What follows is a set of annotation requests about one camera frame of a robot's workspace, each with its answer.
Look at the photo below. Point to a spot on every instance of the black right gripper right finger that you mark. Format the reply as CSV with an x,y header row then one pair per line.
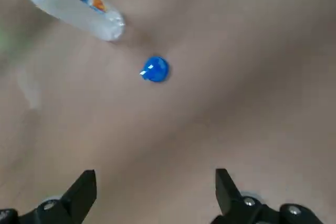
x,y
236,208

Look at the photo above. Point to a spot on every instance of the transparent plastic bottle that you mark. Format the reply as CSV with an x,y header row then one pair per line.
x,y
71,1

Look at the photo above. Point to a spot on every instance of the blue bottle cap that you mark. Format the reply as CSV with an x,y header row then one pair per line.
x,y
156,70

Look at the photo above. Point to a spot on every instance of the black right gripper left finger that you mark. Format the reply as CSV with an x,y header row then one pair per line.
x,y
71,203

